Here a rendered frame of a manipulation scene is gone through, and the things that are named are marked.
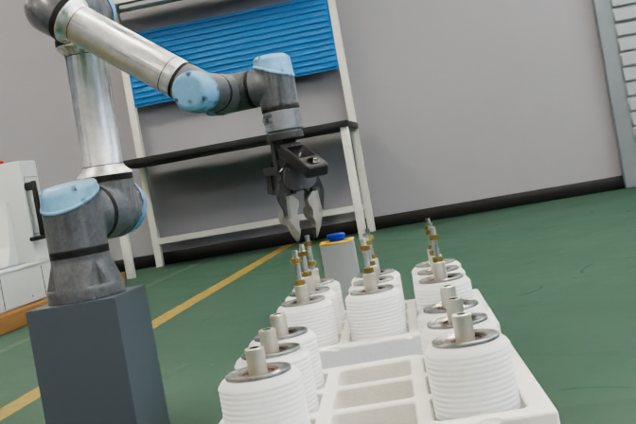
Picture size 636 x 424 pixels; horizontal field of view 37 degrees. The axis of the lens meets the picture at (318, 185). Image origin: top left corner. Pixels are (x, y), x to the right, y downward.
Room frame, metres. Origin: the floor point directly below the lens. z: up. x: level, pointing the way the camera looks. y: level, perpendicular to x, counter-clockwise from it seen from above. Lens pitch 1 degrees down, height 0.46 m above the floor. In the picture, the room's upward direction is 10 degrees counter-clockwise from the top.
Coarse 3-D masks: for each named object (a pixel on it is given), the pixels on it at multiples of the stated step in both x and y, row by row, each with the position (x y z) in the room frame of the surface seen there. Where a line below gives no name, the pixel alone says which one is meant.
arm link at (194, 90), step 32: (32, 0) 1.84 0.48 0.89; (64, 0) 1.81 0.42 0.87; (64, 32) 1.82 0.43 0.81; (96, 32) 1.79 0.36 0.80; (128, 32) 1.79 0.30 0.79; (128, 64) 1.77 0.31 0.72; (160, 64) 1.75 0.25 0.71; (192, 64) 1.77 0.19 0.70; (192, 96) 1.71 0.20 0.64; (224, 96) 1.77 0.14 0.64
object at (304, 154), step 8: (288, 144) 1.82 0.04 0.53; (296, 144) 1.83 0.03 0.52; (280, 152) 1.82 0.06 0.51; (288, 152) 1.80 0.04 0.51; (296, 152) 1.79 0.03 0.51; (304, 152) 1.79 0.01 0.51; (312, 152) 1.79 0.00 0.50; (288, 160) 1.80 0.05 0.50; (296, 160) 1.77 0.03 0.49; (304, 160) 1.76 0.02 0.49; (312, 160) 1.75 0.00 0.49; (320, 160) 1.76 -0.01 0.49; (296, 168) 1.78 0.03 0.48; (304, 168) 1.75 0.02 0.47; (312, 168) 1.74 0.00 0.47; (320, 168) 1.75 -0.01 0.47; (312, 176) 1.75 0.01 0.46
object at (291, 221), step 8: (288, 200) 1.81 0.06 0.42; (296, 200) 1.82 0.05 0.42; (288, 208) 1.81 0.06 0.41; (296, 208) 1.82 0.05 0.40; (280, 216) 1.85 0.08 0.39; (288, 216) 1.81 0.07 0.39; (296, 216) 1.82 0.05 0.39; (288, 224) 1.82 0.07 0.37; (296, 224) 1.82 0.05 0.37; (296, 232) 1.82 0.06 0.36; (296, 240) 1.83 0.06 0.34
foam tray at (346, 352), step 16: (416, 320) 1.64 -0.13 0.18; (496, 320) 1.52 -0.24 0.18; (400, 336) 1.52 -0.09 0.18; (416, 336) 1.51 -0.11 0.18; (320, 352) 1.52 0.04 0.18; (336, 352) 1.52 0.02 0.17; (352, 352) 1.52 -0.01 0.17; (368, 352) 1.52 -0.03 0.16; (384, 352) 1.52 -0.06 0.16; (400, 352) 1.51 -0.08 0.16; (416, 352) 1.51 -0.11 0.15
